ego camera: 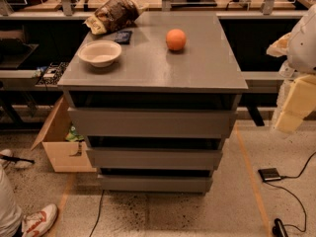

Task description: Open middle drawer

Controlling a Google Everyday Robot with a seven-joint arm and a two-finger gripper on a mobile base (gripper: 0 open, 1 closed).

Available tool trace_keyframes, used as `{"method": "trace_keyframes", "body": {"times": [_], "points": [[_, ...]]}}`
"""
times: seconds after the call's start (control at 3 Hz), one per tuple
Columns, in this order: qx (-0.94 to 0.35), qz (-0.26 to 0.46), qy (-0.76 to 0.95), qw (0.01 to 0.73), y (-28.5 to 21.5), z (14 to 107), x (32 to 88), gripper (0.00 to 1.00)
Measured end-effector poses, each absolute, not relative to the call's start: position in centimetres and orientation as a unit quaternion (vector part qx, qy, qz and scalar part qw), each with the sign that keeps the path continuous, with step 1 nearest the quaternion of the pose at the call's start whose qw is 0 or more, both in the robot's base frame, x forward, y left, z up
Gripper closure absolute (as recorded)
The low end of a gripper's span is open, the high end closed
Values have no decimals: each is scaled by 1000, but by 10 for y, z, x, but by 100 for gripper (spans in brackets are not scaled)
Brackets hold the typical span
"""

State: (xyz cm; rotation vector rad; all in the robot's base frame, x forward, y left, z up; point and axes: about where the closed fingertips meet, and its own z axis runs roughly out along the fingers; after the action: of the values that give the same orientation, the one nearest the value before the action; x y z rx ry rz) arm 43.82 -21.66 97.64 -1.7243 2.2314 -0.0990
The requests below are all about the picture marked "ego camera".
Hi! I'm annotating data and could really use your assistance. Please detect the black stick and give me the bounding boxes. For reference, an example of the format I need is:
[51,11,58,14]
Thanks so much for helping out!
[0,155,36,164]

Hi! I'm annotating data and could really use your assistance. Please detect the grey bench shelf left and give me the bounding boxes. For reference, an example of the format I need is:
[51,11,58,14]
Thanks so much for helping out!
[0,70,58,91]

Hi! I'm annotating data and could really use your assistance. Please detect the cardboard box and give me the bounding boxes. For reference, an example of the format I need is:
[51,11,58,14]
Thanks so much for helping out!
[31,97,96,173]

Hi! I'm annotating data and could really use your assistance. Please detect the grey bench shelf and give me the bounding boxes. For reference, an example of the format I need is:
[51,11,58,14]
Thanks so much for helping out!
[242,71,284,94]
[0,70,58,91]

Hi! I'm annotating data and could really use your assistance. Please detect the white red sneaker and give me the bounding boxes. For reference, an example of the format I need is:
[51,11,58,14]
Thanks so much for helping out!
[22,203,58,237]

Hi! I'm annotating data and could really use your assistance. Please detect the grey drawer cabinet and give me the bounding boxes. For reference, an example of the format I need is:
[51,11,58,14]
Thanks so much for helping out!
[57,11,249,196]

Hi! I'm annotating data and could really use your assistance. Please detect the black power adapter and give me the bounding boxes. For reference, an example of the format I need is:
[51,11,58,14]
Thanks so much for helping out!
[258,168,281,183]

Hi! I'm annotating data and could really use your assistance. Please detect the patterned box on shelf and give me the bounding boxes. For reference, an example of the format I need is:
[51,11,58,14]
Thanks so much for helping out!
[38,62,68,85]

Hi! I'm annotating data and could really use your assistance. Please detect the grey drawer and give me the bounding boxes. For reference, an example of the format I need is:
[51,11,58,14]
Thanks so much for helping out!
[68,108,237,138]
[86,148,222,170]
[98,175,212,193]

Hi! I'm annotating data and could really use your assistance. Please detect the white trouser leg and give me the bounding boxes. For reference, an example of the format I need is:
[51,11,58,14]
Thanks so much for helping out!
[0,166,23,237]

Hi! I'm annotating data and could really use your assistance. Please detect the black floor cable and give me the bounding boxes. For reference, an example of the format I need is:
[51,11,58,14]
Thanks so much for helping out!
[88,190,106,237]

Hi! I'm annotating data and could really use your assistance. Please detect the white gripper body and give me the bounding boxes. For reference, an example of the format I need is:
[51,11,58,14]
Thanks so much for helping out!
[277,60,316,123]

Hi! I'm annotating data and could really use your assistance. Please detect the green packet in box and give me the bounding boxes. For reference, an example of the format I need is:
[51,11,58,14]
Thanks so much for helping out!
[65,125,84,142]

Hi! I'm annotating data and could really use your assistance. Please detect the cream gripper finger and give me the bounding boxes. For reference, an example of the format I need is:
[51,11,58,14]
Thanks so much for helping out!
[266,33,290,57]
[274,74,316,133]

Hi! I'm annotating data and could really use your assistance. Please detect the black device on floor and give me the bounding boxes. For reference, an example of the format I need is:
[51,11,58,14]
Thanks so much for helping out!
[273,218,288,237]

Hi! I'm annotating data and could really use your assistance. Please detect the orange fruit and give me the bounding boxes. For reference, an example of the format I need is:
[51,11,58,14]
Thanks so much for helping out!
[166,29,187,51]

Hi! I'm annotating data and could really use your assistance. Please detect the grey bench shelf right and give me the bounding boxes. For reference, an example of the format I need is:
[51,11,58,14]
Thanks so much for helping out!
[242,71,284,94]

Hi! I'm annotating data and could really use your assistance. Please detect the grey bottom drawer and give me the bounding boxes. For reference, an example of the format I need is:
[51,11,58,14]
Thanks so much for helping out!
[98,175,212,193]

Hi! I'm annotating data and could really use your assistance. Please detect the brown chip bag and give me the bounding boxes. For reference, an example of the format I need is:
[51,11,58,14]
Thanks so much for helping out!
[84,0,149,35]

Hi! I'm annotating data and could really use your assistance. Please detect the grey top drawer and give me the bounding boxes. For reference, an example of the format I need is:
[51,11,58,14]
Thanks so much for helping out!
[68,108,237,138]

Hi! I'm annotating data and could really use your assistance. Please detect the white bowl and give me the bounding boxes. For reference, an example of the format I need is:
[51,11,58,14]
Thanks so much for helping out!
[78,40,121,67]

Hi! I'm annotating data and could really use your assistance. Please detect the dark blue snack packet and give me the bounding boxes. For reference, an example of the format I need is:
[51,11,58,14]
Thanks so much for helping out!
[115,30,132,44]

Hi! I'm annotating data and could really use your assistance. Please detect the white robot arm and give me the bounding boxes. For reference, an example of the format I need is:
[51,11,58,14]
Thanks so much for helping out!
[267,5,316,137]

